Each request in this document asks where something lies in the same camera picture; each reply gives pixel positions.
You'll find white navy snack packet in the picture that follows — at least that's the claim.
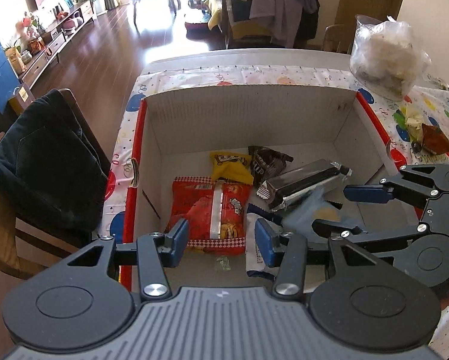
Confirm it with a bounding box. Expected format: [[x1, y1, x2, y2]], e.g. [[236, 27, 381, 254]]
[[245, 203, 282, 281]]

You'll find light blue cookie packet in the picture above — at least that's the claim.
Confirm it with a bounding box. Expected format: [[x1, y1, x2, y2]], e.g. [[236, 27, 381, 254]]
[[281, 189, 360, 244]]

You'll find silver foil snack bar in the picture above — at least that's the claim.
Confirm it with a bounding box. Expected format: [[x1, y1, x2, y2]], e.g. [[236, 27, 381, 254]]
[[256, 159, 353, 212]]

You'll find dark brown candy packet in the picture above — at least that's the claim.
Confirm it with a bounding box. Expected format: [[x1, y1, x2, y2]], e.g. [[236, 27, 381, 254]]
[[248, 145, 294, 188]]

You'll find yellow sesame snack packet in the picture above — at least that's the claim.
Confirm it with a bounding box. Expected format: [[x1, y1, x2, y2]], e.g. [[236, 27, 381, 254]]
[[210, 151, 254, 185]]

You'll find round dark wrapped candy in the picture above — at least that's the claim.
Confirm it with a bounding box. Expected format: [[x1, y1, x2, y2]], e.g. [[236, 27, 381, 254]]
[[412, 141, 422, 154]]

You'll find brown red zigzag snack bag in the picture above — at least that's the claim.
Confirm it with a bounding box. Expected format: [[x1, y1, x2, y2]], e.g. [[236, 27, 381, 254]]
[[422, 124, 449, 155]]

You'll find cream white snack bag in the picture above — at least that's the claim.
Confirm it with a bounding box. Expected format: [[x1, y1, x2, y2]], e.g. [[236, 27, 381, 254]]
[[405, 103, 424, 143]]

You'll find red cardboard box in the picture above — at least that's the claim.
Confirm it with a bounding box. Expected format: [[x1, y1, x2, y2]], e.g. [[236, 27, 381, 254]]
[[119, 83, 424, 292]]

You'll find wooden chair with black jacket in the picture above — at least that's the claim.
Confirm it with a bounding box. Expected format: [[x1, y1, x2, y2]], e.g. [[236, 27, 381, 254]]
[[0, 88, 112, 281]]

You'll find large clear plastic bag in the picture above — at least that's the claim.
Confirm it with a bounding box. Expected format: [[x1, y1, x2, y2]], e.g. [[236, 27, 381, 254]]
[[350, 15, 432, 102]]

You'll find tv cabinet with items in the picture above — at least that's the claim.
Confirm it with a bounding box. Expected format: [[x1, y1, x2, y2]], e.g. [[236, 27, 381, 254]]
[[0, 0, 94, 112]]

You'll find coffee table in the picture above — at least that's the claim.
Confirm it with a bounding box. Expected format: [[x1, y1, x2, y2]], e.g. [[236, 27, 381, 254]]
[[125, 0, 183, 27]]

